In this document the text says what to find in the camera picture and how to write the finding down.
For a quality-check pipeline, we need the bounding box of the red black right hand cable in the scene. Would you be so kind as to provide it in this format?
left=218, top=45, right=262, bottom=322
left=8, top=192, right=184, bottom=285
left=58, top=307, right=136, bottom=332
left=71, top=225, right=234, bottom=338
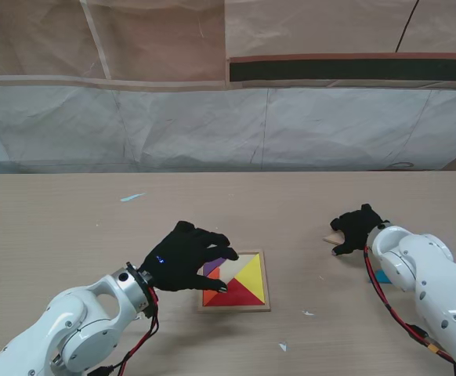
left=364, top=244, right=456, bottom=368

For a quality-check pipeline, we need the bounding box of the blue small tangram triangle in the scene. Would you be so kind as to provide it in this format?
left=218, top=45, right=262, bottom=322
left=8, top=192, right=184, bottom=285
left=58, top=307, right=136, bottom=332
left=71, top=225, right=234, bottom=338
left=368, top=269, right=392, bottom=285

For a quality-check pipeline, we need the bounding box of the black strip with red edge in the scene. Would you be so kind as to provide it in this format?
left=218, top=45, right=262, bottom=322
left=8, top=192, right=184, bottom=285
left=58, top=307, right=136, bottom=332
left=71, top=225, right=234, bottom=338
left=226, top=53, right=456, bottom=89

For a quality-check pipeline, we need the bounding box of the yellow large tangram triangle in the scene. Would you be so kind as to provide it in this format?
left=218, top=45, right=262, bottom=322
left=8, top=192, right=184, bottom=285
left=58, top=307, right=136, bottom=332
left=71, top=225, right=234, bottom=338
left=233, top=253, right=263, bottom=302

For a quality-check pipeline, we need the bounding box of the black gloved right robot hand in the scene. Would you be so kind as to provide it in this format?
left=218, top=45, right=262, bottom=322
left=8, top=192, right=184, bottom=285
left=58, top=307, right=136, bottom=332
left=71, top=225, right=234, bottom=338
left=329, top=203, right=389, bottom=258

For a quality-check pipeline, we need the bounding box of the square wooden tangram tray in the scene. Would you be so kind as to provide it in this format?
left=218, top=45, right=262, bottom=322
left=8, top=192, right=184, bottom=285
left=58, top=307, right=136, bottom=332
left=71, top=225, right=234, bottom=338
left=197, top=249, right=272, bottom=313

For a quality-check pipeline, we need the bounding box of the red black hand cable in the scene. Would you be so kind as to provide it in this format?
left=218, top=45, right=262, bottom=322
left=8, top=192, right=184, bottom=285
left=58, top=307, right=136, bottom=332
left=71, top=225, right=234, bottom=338
left=364, top=244, right=456, bottom=368
left=89, top=287, right=161, bottom=376

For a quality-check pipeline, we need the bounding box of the purple tangram triangle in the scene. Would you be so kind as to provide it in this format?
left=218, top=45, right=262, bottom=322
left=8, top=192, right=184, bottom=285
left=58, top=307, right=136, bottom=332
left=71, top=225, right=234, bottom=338
left=203, top=256, right=227, bottom=277

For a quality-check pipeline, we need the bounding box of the beige paper backdrop sheet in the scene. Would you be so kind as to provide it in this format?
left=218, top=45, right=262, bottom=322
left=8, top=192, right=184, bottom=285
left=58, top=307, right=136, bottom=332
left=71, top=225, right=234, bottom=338
left=0, top=0, right=456, bottom=93

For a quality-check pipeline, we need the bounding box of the marble print backdrop sheet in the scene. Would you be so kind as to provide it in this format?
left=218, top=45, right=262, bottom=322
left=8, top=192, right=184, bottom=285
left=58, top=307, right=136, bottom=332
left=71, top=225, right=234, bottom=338
left=0, top=76, right=456, bottom=175

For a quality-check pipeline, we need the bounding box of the red black left hand cable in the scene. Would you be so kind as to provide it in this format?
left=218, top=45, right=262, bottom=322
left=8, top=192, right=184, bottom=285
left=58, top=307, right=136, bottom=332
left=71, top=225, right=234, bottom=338
left=89, top=287, right=161, bottom=376

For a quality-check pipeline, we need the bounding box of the red large tangram triangle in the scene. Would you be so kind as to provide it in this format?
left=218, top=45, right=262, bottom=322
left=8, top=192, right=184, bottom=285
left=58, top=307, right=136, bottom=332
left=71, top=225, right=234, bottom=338
left=203, top=280, right=263, bottom=306

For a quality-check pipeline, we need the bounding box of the orange tangram parallelogram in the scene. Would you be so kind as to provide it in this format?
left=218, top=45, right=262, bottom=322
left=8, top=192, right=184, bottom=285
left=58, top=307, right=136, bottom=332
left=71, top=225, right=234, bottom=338
left=203, top=269, right=226, bottom=303

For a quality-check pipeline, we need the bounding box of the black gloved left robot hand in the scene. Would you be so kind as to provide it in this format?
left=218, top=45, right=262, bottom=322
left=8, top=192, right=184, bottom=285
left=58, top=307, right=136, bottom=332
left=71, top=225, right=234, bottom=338
left=138, top=221, right=240, bottom=294

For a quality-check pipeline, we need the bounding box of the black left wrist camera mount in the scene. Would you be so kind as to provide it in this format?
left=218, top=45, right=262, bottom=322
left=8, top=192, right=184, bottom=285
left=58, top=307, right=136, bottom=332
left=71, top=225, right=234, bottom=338
left=133, top=300, right=157, bottom=320

